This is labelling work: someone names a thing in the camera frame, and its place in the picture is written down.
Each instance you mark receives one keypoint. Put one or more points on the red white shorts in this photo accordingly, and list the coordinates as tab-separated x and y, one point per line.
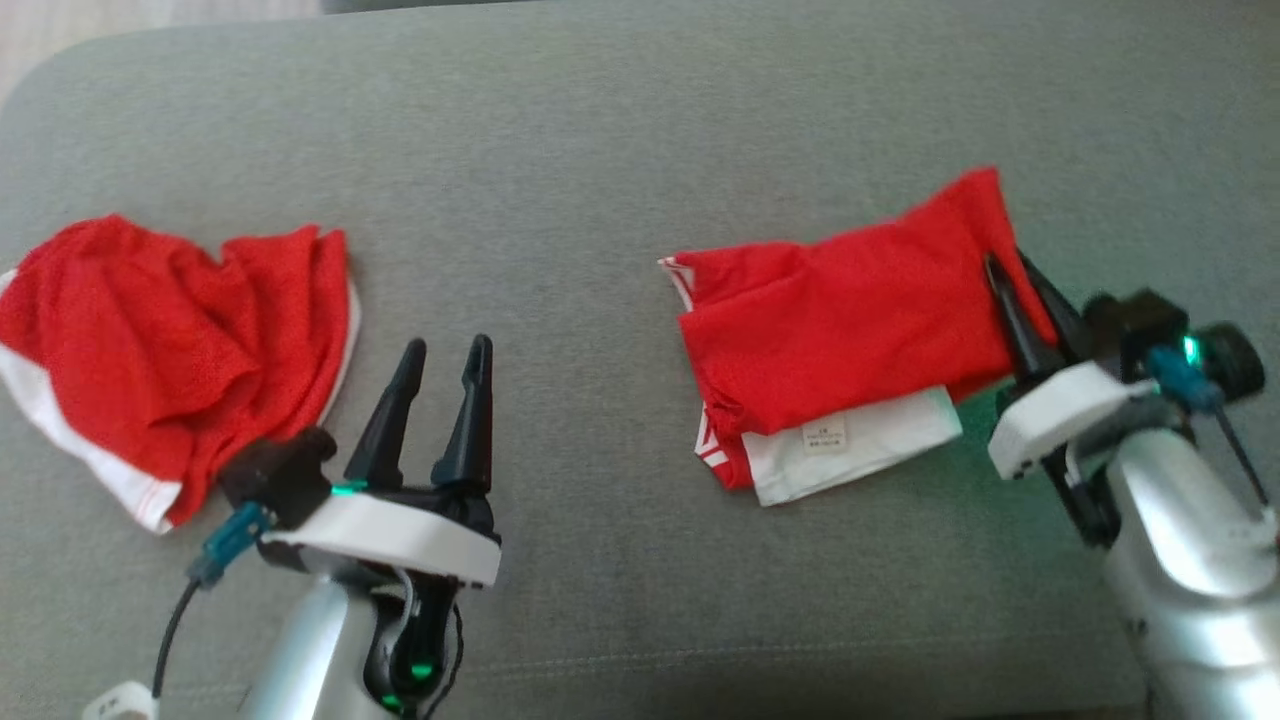
130	340

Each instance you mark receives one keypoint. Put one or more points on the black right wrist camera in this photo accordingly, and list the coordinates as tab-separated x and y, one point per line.
1130	330

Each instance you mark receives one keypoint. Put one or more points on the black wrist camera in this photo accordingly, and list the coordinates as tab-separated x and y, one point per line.
1130	330
275	475

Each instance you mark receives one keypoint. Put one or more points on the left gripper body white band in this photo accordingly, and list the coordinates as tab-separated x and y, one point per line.
390	535

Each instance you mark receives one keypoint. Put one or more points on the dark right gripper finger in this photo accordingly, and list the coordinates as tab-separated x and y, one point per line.
1058	315
1020	335

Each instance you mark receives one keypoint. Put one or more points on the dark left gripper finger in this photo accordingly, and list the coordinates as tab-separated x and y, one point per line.
470	430
390	430

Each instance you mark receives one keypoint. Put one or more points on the red white jersey shirt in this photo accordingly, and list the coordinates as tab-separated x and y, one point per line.
840	330

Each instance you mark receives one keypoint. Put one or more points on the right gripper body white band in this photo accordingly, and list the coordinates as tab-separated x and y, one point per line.
1060	415

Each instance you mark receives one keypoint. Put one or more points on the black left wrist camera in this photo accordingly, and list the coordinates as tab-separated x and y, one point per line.
275	475

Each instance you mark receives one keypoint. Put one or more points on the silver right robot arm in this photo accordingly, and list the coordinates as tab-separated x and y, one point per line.
1190	560

